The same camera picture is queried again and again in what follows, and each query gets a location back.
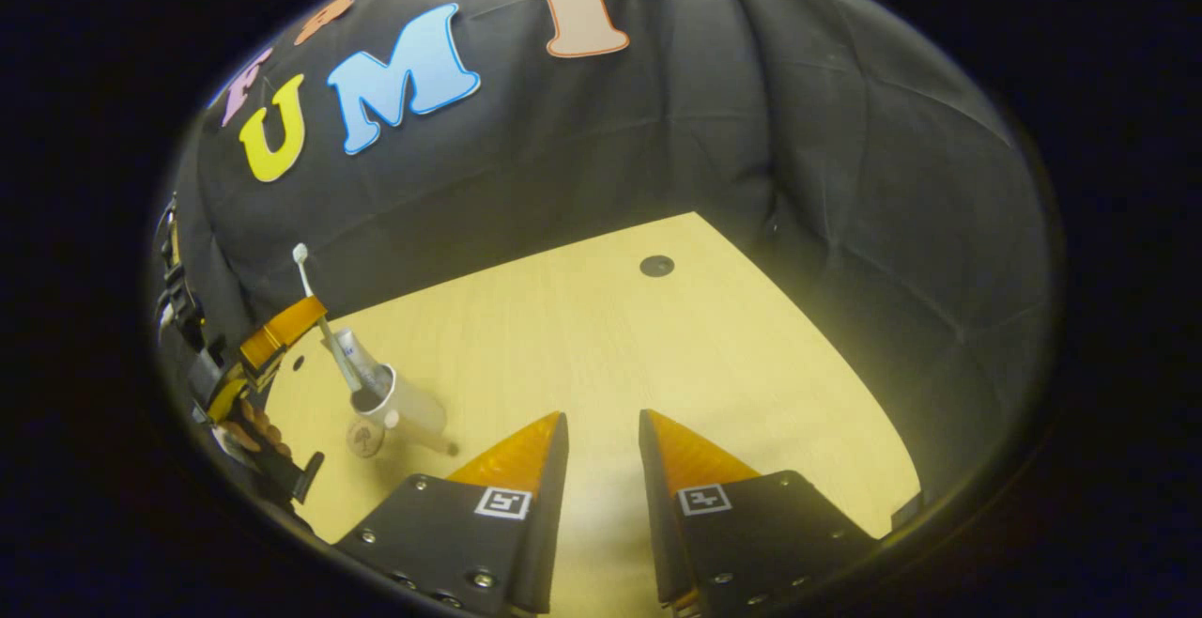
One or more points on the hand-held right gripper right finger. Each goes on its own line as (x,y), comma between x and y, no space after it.
(657,524)

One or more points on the white toothpaste tube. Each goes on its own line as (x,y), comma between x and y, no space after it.
(355,355)

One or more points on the pale green toothbrush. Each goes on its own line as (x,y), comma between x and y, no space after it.
(319,308)

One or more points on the light wooden desktop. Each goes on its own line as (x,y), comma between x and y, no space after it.
(657,364)

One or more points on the black backdrop cloth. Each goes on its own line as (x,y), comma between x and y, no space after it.
(657,130)

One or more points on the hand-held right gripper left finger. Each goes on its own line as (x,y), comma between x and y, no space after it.
(549,524)

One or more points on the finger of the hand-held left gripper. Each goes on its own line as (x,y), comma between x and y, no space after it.
(286,327)
(235,393)

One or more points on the round wooden coaster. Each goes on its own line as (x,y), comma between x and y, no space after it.
(364,437)

